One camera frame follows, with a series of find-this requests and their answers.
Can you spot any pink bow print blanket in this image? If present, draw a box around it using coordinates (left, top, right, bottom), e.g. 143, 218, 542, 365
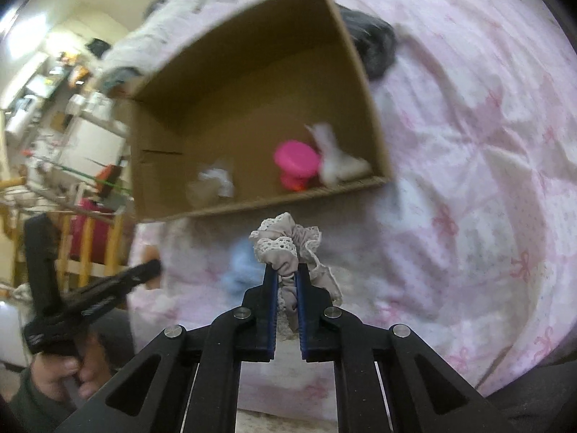
128, 0, 577, 416

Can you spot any wooden chair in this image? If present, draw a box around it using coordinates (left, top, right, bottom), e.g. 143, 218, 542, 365
0, 179, 137, 290

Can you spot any clear plastic bag with label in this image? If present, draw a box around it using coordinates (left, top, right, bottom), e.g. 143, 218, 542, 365
198, 168, 235, 198

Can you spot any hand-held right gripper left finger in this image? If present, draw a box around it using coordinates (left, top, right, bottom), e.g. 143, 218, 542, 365
54, 264, 280, 433

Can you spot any white kitchen cabinet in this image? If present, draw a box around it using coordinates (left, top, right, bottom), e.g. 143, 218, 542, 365
58, 113, 130, 178

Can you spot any dark grey cloth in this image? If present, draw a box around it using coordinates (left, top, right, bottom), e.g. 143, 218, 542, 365
338, 4, 398, 80

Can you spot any pink rubber toy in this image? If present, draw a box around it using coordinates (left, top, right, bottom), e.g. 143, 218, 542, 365
273, 141, 322, 191

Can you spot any blue fluffy scrunchie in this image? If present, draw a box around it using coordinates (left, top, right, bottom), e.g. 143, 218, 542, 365
221, 239, 267, 295

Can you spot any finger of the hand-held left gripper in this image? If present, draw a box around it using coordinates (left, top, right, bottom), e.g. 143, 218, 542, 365
65, 259, 162, 322
23, 214, 62, 313

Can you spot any beige lace scrunchie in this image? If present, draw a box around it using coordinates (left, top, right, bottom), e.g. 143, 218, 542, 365
249, 212, 344, 340

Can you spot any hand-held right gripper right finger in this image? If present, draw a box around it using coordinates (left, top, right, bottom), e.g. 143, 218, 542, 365
295, 262, 515, 433

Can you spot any green handled mop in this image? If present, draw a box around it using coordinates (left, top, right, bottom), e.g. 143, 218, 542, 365
31, 150, 132, 191

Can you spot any bundled pale quilt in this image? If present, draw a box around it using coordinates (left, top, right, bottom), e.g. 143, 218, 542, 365
101, 0, 218, 87

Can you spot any brown cardboard box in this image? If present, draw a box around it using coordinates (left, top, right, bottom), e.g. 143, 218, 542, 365
127, 0, 393, 223

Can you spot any person's left hand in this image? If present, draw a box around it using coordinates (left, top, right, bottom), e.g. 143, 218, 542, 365
31, 328, 114, 403

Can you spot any person's grey trouser leg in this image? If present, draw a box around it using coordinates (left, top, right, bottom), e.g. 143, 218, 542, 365
96, 309, 138, 371

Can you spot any person's left forearm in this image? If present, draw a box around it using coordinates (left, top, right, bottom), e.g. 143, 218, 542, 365
6, 365, 78, 433

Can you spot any white fluffy scrunchie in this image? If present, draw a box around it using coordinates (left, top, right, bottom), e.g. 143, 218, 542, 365
305, 123, 373, 187

